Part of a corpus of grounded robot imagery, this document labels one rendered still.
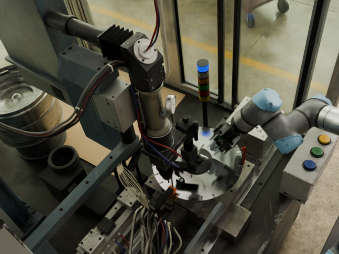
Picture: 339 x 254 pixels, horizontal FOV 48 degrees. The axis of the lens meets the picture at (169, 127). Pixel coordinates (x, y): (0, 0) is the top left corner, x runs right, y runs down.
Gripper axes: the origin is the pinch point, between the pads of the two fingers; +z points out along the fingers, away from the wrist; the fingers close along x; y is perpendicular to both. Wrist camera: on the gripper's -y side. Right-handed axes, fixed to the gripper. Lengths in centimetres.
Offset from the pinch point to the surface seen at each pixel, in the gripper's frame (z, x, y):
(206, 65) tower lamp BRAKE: -10.9, -23.5, -16.3
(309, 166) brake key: -11.5, 29.3, -15.9
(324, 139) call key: -14.1, 27.9, -29.9
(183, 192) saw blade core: 6.8, 3.5, 18.8
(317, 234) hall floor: 56, 80, -60
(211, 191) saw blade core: 1.9, 9.9, 13.7
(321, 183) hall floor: 55, 68, -92
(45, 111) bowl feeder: 33, -57, 21
